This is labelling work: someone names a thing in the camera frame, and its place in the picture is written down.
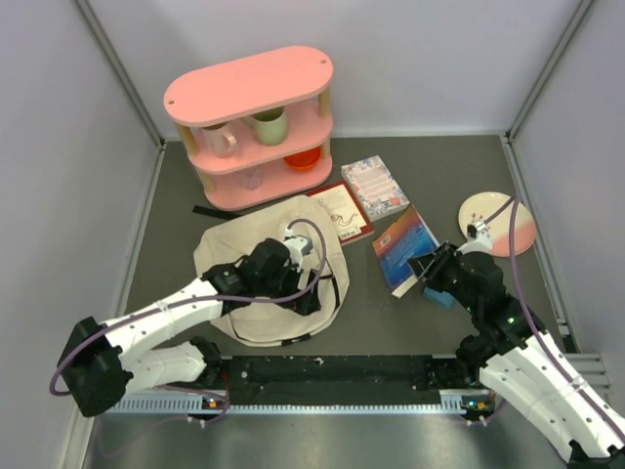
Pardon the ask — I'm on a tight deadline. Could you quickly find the pink three-tier shelf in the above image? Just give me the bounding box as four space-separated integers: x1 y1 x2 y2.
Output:
163 46 334 211

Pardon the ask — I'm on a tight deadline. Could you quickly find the clear glass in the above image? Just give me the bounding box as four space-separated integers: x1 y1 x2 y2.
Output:
238 166 263 191

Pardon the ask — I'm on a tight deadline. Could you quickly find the grey cable duct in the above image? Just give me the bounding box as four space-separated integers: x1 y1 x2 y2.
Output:
107 390 495 416

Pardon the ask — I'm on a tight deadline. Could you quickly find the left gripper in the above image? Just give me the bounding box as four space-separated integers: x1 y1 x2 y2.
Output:
256 259 318 315

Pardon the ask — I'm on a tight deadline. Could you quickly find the orange bowl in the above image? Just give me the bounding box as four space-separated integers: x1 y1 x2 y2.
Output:
284 147 321 172

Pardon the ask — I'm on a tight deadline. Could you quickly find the cream canvas backpack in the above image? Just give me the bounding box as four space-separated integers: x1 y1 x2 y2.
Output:
193 195 350 347

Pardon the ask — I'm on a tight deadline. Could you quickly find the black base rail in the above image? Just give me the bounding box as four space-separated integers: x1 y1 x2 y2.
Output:
196 355 494 409

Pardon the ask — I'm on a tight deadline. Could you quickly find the green mug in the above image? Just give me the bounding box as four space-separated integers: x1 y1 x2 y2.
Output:
241 107 288 147

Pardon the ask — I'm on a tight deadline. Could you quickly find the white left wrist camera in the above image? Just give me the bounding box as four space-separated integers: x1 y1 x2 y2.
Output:
281 227 313 266

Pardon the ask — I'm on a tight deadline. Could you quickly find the pink mug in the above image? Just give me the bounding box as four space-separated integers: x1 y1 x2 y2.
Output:
201 122 238 158

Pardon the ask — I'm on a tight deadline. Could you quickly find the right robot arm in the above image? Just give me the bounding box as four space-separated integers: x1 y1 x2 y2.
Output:
408 243 624 468

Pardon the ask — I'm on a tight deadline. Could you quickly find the cream and pink plate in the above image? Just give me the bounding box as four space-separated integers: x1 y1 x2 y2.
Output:
458 192 537 257

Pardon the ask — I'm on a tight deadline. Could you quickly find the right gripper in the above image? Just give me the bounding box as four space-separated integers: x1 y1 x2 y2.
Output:
407 239 480 315

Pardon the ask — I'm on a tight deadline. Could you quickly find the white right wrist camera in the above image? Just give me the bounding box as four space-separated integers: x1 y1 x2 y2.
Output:
462 219 493 254

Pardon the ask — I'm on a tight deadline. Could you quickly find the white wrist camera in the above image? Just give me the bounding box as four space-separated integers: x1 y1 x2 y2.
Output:
462 219 493 254
281 227 313 266

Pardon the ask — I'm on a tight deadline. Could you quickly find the floral white book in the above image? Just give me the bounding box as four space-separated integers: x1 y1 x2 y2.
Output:
341 155 410 222

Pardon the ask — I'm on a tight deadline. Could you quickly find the blue orange book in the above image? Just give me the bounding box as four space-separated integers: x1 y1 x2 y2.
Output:
373 205 439 298

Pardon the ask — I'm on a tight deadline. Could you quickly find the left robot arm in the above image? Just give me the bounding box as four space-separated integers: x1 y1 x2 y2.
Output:
58 234 313 417

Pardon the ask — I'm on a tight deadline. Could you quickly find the red-bordered white book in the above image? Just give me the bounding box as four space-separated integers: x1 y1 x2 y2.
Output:
305 181 374 245

